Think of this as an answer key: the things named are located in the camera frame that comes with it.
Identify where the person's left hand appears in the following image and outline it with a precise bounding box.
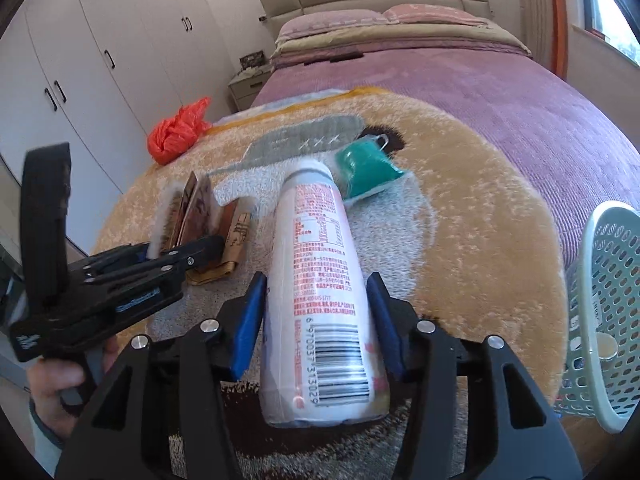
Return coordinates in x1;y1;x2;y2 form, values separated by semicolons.
27;335;121;437

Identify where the bed with purple cover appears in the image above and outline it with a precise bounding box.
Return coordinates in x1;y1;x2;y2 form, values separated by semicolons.
250;45;640;271

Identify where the brown paper packet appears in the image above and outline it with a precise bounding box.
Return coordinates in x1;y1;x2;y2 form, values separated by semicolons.
156;171;223;256

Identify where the white wardrobe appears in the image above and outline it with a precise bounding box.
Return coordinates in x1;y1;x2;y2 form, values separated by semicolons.
0;0;266;261

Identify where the orange plastic bag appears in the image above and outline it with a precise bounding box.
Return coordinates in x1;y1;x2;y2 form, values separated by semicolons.
146;96;213;166

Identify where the green face mask packet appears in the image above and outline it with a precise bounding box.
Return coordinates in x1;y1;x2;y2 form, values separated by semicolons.
332;132;407;206

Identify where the beige folded quilt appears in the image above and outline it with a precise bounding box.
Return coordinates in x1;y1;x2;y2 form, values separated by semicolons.
270;22;532;66

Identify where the person's left forearm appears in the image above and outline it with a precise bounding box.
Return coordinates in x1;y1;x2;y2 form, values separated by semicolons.
27;400;66;478

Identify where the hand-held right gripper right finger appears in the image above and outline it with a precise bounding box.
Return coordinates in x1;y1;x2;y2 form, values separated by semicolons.
366;272;586;480

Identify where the dark framed window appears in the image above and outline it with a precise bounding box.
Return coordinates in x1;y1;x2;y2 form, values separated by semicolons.
582;0;640;66

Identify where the crumpled brown paper bag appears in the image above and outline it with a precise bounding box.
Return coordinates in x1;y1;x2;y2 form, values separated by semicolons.
187;199;253;286

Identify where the pink pillow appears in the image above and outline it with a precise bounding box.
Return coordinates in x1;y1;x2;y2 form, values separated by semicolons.
382;3;493;27
276;9;383;41

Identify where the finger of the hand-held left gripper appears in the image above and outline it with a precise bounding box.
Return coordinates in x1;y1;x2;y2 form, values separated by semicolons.
150;236;226;282
82;242;152;277

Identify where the light green plastic basket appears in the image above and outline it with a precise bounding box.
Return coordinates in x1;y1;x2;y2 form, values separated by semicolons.
555;201;640;436

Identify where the white plastic bottle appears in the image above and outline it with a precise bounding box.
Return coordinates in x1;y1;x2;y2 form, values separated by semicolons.
259;157;393;428

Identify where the grey nightstand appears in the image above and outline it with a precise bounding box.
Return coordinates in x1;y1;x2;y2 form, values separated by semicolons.
228;67;273;113

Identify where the tan fluffy rug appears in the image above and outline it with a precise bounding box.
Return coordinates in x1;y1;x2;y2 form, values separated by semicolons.
90;87;568;480

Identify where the beige and orange curtain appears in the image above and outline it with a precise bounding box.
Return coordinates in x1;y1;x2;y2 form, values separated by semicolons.
520;0;568;78

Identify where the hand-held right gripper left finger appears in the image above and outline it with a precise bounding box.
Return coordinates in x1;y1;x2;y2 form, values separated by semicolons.
54;271;268;480

